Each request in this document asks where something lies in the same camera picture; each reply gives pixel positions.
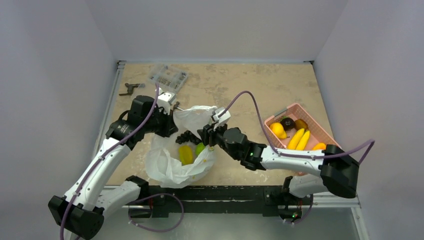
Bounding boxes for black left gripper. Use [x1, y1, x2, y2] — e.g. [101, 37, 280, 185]
[142, 106, 178, 137]

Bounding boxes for green fake apple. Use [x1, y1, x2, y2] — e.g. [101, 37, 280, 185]
[194, 142, 205, 156]

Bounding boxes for black fake grapes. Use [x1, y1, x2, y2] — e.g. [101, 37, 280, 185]
[175, 130, 202, 145]

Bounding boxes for yellow green fake starfruit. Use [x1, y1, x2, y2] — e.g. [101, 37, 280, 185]
[178, 145, 194, 166]

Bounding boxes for white plastic bag lemon print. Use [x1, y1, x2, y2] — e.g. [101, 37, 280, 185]
[144, 105, 218, 189]

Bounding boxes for yellow fake lemon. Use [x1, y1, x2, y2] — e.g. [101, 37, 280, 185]
[269, 122, 287, 139]

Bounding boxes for dark purple fake fruit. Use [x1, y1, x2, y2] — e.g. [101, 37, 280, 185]
[280, 117, 296, 131]

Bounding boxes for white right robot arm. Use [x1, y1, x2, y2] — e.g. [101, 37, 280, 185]
[197, 124, 360, 204]

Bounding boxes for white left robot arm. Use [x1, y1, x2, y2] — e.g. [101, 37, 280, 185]
[48, 92, 178, 240]

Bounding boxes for brown fake kiwi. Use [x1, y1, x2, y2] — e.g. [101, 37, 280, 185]
[294, 119, 309, 131]

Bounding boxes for orange fake fruit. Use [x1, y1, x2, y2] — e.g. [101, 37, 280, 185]
[312, 142, 327, 151]

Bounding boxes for clear plastic screw box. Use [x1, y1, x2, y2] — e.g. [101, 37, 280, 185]
[147, 63, 189, 94]

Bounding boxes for dark metal clamp tool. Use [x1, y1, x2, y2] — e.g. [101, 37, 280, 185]
[118, 83, 145, 96]

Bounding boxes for pink plastic basket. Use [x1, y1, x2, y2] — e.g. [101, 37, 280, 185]
[263, 102, 341, 176]

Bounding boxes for small black handled hammer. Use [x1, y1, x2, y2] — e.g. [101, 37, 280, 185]
[172, 101, 184, 111]

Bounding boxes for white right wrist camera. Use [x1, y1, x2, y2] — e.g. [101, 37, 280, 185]
[211, 107, 231, 131]

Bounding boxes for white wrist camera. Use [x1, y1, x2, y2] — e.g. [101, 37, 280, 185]
[211, 107, 231, 131]
[156, 90, 177, 115]

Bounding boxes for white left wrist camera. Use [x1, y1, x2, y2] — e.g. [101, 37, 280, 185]
[156, 90, 177, 115]

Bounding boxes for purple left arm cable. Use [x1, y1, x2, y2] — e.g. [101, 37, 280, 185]
[59, 82, 161, 240]

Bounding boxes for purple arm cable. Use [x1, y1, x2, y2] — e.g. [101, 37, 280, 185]
[59, 82, 161, 240]
[225, 90, 376, 166]

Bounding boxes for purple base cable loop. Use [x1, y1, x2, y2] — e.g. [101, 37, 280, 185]
[127, 193, 185, 233]

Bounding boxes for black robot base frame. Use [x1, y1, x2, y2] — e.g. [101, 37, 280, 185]
[128, 185, 313, 220]

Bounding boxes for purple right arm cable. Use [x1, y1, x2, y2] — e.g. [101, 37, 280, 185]
[225, 90, 376, 166]

